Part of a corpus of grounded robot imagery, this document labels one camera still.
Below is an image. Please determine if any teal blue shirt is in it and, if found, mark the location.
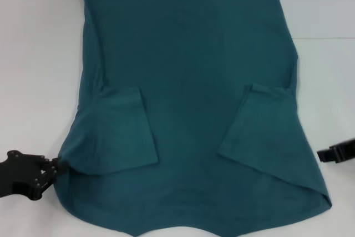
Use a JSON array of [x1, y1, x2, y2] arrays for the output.
[[52, 0, 333, 237]]

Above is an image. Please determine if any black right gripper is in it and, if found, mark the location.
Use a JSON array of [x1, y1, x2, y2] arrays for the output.
[[317, 142, 355, 165]]

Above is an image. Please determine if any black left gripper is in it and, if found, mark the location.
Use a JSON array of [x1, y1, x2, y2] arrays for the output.
[[0, 150, 68, 201]]

